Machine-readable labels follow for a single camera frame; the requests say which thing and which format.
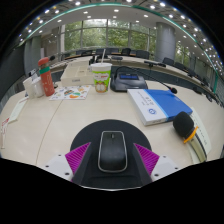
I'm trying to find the blue and white book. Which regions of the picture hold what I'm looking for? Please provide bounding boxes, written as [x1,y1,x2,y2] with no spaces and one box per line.
[127,88,194,127]

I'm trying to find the black silver-trimmed computer mouse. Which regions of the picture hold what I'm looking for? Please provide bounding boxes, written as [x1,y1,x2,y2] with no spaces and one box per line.
[97,130,129,174]

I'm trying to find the round ceiling lights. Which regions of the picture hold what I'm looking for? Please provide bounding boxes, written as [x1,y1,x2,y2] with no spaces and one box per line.
[19,0,224,78]

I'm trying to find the dark office chairs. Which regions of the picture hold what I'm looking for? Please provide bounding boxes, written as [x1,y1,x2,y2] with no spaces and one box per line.
[61,47,221,104]

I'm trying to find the black microphone with orange ring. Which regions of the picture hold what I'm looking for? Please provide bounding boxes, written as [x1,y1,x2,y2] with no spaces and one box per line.
[172,110,209,164]

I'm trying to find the far desk microphone units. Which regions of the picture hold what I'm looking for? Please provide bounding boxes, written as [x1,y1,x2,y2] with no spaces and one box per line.
[110,54,168,68]

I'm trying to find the green and white drink cup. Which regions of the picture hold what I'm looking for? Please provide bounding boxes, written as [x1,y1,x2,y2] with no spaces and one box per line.
[90,49,113,94]

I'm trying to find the white printed booklet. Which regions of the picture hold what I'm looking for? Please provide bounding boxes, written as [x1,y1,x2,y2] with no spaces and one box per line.
[8,96,29,124]

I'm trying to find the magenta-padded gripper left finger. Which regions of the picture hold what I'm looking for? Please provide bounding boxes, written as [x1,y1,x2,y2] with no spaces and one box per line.
[42,141,92,186]

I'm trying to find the white cardboard box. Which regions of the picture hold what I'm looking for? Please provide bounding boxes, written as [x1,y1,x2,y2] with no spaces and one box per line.
[59,60,95,88]

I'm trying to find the white paper sheet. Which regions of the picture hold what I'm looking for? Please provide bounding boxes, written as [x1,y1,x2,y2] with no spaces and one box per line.
[186,106,213,164]

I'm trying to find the white paper cup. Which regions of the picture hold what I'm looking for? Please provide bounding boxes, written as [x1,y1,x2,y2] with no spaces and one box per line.
[22,76,36,99]

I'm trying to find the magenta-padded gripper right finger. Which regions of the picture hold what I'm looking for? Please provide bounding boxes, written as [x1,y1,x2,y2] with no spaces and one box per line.
[131,143,183,187]

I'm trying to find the white lidded mug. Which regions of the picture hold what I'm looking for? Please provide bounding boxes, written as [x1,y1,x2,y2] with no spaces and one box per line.
[31,76,45,98]

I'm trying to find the colourful sticker sheet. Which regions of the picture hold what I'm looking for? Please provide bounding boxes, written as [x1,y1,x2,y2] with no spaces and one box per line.
[49,84,92,101]

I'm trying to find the long curved conference desk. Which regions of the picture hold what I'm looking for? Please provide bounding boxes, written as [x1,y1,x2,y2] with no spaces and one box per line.
[49,54,224,108]

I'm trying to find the black gooseneck conference microphone unit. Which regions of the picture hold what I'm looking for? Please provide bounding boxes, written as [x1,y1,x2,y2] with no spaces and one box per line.
[109,65,178,95]

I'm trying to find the red bottle with green band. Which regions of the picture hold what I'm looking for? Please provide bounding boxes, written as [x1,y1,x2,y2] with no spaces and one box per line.
[37,56,56,98]

